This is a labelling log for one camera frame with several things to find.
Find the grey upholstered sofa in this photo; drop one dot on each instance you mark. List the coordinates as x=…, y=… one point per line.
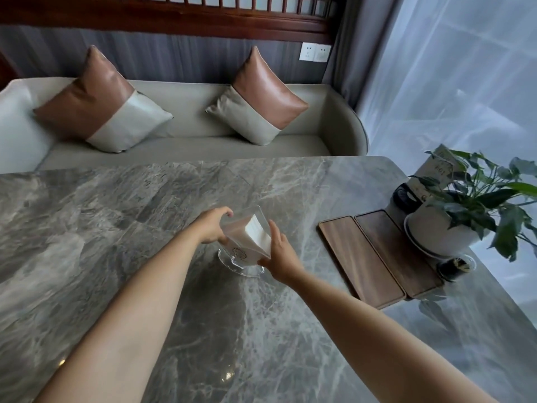
x=201, y=146

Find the brown and grey cushion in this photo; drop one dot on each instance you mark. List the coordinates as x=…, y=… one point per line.
x=264, y=100
x=96, y=102

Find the white wall socket plate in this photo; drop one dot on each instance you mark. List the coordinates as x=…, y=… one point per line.
x=314, y=52

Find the person's right thumb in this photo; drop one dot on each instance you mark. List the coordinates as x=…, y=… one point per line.
x=265, y=262

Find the person's left fingers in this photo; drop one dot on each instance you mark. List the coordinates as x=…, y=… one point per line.
x=222, y=212

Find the person's right forearm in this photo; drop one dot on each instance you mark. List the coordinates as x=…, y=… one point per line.
x=377, y=344

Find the person's left hand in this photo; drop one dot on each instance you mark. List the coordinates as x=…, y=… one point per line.
x=209, y=228

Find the grey drape curtain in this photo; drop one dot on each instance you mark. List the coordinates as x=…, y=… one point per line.
x=360, y=46

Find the dark wooden lattice screen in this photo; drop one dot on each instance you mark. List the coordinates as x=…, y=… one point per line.
x=168, y=14

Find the person's left forearm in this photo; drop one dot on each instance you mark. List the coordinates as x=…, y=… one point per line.
x=126, y=318

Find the white round plant pot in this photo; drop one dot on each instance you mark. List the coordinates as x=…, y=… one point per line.
x=432, y=232

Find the stack of white napkins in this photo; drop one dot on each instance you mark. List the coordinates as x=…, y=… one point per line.
x=251, y=237

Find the black round container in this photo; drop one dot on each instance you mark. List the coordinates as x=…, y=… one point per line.
x=402, y=199

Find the clear glass saucer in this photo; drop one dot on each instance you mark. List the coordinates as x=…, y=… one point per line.
x=468, y=259

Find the brown wooden tray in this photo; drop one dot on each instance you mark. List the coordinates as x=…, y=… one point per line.
x=398, y=251
x=360, y=264

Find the small black jar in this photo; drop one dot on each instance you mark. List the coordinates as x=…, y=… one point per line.
x=453, y=268

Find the clear acrylic napkin holder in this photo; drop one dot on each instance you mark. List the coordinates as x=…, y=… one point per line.
x=243, y=258

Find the white sheer curtain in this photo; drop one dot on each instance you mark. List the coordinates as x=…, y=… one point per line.
x=461, y=79

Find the beige printed card sign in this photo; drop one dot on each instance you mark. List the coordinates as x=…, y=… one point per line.
x=436, y=172

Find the person's right hand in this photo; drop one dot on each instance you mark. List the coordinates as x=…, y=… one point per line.
x=286, y=260

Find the green leafy plant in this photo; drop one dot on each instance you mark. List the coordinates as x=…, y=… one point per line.
x=503, y=205

